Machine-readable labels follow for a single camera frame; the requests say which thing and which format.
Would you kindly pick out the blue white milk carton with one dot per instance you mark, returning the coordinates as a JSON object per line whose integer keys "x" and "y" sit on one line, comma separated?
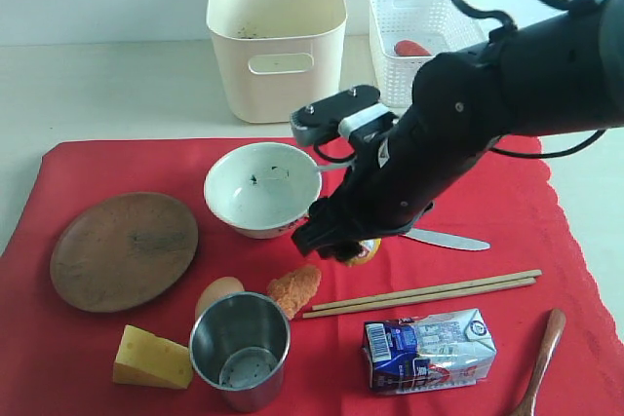
{"x": 436, "y": 352}

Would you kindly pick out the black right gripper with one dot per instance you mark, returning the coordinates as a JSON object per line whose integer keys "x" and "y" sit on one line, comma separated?
{"x": 381, "y": 194}

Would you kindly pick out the upper wooden chopstick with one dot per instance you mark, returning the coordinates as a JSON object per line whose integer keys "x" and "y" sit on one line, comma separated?
{"x": 521, "y": 278}

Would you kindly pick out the brown egg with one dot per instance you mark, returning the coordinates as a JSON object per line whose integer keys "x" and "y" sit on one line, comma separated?
{"x": 216, "y": 290}

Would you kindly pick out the yellow lemon with sticker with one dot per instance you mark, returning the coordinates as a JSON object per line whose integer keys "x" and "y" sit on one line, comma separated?
{"x": 361, "y": 253}

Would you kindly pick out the yellow toy cheese wedge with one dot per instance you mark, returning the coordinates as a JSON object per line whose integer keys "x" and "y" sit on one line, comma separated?
{"x": 145, "y": 359}

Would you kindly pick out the brown wooden spoon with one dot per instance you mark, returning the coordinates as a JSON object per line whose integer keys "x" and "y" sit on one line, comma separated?
{"x": 555, "y": 327}

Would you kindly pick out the stainless steel cup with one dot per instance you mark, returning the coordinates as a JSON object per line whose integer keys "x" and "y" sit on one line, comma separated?
{"x": 239, "y": 346}

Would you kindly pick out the white perforated plastic basket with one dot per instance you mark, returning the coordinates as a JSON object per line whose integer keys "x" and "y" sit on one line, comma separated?
{"x": 434, "y": 24}

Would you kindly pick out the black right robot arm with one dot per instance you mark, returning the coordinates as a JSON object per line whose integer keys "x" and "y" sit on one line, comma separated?
{"x": 560, "y": 75}

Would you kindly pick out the red toy sausage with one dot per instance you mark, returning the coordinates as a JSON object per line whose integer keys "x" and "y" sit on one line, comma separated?
{"x": 408, "y": 48}

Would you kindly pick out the brown wooden plate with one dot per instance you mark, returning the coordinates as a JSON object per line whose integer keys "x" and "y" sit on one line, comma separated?
{"x": 123, "y": 252}

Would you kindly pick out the wooden chopstick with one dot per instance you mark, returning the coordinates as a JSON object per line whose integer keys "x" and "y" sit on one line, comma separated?
{"x": 521, "y": 278}
{"x": 389, "y": 303}

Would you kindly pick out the cream plastic bin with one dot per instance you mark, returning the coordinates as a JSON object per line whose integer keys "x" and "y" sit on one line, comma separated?
{"x": 275, "y": 56}

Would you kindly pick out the white ceramic bowl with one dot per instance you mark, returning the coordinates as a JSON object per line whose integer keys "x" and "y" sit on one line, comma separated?
{"x": 262, "y": 190}

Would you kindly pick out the lower wooden chopstick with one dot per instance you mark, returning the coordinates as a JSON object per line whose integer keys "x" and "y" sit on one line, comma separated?
{"x": 389, "y": 303}

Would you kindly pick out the silver table knife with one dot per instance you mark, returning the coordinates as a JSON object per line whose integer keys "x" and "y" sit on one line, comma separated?
{"x": 446, "y": 240}

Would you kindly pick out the red tablecloth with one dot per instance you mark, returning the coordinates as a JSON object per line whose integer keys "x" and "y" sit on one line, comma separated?
{"x": 56, "y": 360}

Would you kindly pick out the orange fried chicken piece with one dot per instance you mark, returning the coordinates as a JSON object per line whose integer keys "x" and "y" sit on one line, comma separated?
{"x": 295, "y": 289}

